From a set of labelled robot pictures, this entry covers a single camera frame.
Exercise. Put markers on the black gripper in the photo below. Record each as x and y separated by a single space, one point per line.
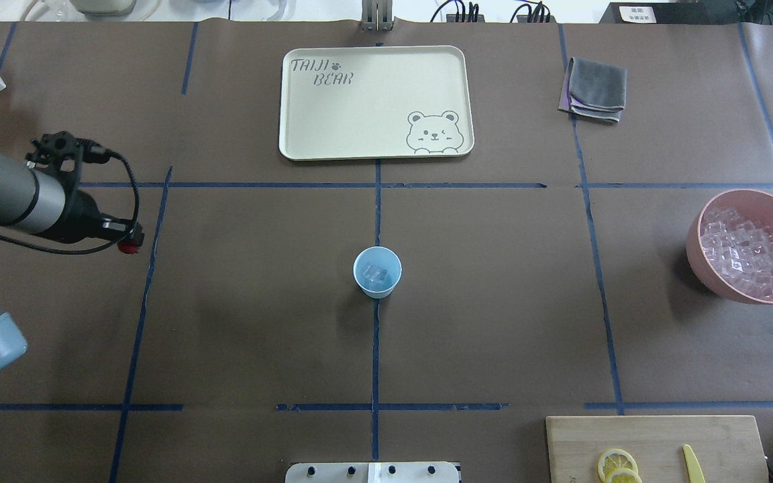
82 218

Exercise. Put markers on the red strawberry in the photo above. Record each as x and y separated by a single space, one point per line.
128 248

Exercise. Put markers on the clear ice cube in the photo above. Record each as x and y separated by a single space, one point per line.
375 276

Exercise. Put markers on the light blue plastic cup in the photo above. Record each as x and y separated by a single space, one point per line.
381 256

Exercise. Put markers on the pink bowl of ice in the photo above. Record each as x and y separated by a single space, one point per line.
730 246

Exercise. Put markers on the cream bear serving tray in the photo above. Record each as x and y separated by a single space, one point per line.
375 102

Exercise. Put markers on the purple cloth underneath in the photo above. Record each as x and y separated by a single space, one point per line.
568 101

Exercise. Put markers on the grey folded cloth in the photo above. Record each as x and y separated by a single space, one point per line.
601 90

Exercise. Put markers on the wooden cutting board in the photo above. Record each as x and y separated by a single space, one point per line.
728 447

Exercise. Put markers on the lemon slice back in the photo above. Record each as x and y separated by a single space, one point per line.
623 475

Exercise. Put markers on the lemon slice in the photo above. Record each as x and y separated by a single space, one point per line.
623 475
614 458

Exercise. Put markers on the lemon slice front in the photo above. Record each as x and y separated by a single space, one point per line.
614 458

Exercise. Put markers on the yellow plastic knife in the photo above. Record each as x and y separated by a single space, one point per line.
692 465

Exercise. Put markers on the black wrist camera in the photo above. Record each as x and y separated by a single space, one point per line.
61 155

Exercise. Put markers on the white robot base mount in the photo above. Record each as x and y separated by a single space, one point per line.
435 471

